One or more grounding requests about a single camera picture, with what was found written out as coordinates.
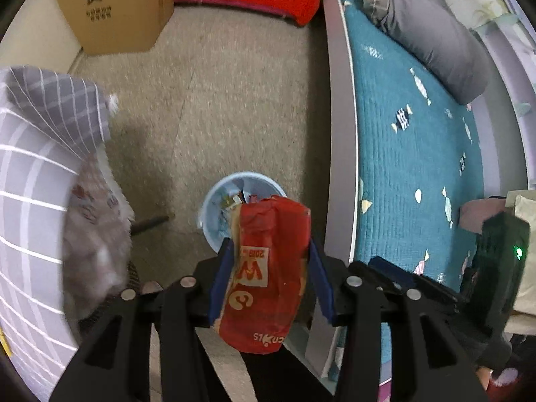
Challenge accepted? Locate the red snack bag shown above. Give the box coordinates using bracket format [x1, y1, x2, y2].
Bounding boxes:
[215, 195, 311, 355]

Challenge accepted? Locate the blue plastic bucket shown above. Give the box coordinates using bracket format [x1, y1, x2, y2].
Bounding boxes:
[198, 172, 286, 252]

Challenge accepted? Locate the teal quilted mattress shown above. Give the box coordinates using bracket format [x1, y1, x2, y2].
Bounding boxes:
[331, 0, 491, 386]

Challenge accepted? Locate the grey checked tablecloth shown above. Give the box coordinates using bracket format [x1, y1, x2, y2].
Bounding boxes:
[1, 66, 111, 401]

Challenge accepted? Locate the large cardboard box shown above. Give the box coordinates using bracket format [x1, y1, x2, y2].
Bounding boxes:
[56, 0, 174, 55]

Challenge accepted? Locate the light green bunk bed frame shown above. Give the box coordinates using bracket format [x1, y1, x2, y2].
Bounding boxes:
[305, 0, 536, 382]

